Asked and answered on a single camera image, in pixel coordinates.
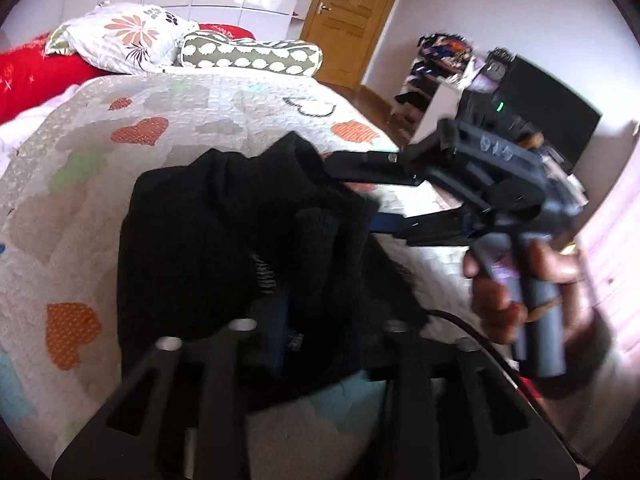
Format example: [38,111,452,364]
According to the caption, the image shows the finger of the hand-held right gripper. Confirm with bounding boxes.
[370,208,473,247]
[322,151,426,187]

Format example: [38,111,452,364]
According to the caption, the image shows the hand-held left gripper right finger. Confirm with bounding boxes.
[382,320,583,480]

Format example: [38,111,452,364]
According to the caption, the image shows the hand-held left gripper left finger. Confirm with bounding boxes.
[51,300,291,480]

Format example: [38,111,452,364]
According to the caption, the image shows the black pants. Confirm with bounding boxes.
[117,131,431,401]

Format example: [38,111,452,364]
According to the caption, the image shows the person's right hand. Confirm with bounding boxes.
[462,241,597,346]

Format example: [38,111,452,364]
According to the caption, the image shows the black device with green light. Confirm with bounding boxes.
[459,89,507,127]

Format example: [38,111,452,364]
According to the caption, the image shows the black television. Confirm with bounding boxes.
[495,55,603,173]

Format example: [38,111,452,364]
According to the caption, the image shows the cluttered shelf unit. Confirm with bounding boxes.
[390,32,476,137]

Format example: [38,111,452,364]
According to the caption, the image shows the dark table clock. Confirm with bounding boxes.
[482,47,516,81]

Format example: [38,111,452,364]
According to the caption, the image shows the wooden door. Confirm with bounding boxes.
[300,0,413,92]

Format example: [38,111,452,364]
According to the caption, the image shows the green bolster with white dots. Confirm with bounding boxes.
[177,30,325,77]

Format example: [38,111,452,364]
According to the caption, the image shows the heart-patterned quilted bedspread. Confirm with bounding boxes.
[0,67,506,461]

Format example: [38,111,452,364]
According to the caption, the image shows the white floral pillow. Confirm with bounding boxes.
[45,2,201,76]

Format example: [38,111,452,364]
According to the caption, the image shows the white fleece blanket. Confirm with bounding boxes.
[0,82,86,173]

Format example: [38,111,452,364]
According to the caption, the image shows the red printed pillow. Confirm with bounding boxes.
[0,22,256,126]

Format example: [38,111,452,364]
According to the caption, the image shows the black cable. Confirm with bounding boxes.
[425,311,597,467]

